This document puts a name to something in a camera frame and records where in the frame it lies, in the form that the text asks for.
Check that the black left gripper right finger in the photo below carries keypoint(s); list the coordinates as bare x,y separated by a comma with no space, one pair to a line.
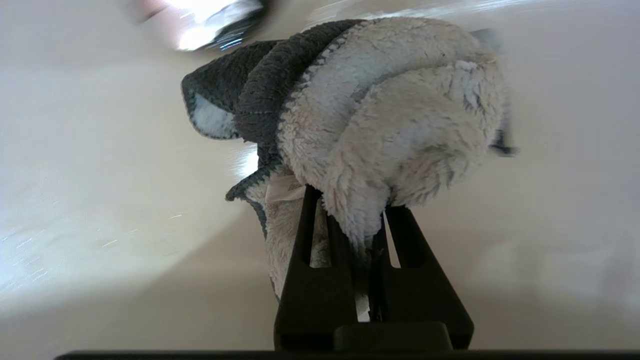
420,295

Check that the fluffy pale blue cloth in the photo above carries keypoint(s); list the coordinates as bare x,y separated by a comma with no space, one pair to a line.
390,115

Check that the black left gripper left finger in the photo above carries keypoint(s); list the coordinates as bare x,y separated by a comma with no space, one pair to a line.
310,300

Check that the white sink basin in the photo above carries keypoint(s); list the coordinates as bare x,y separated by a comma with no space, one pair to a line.
100,175

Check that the chrome drain stopper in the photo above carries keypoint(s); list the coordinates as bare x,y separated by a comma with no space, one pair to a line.
200,27

